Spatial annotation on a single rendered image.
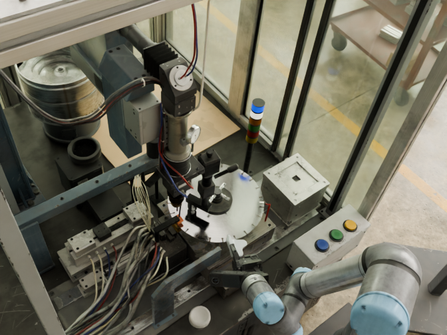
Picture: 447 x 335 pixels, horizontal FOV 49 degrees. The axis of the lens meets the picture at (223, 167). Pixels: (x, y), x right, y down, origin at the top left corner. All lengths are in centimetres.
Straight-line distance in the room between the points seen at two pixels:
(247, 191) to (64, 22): 129
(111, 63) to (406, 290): 86
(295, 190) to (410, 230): 134
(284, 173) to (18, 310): 103
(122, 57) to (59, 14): 79
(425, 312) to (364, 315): 169
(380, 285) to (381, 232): 185
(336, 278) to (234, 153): 92
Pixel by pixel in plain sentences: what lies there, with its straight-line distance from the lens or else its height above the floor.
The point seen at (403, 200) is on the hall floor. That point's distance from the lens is 316.
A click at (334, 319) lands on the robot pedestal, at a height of 75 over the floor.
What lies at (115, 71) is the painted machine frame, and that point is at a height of 151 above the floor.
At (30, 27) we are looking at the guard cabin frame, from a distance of 49.
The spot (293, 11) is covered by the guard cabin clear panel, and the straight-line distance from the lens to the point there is 174.
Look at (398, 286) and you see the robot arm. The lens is 113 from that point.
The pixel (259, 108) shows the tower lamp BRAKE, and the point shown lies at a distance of 171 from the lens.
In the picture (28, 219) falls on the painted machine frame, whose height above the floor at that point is 105.
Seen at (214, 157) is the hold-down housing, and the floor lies 125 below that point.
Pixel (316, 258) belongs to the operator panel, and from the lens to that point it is 168.
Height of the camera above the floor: 231
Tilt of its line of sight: 50 degrees down
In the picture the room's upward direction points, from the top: 8 degrees clockwise
